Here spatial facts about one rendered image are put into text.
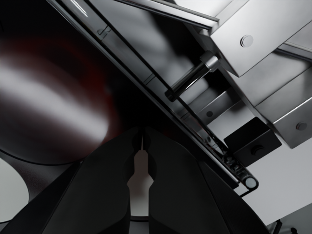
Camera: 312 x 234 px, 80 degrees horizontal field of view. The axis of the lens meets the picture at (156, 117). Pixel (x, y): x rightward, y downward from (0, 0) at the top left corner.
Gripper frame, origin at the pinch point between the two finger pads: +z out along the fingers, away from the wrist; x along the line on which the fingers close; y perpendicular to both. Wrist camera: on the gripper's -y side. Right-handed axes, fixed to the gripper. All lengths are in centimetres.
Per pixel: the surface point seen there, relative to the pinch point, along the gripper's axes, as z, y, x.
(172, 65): 9.3, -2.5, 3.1
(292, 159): 9.2, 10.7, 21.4
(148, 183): 1.2, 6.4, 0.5
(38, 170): 1.3, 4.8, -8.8
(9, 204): 1.3, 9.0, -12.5
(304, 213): 91, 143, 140
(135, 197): 1.2, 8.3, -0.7
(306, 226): 91, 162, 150
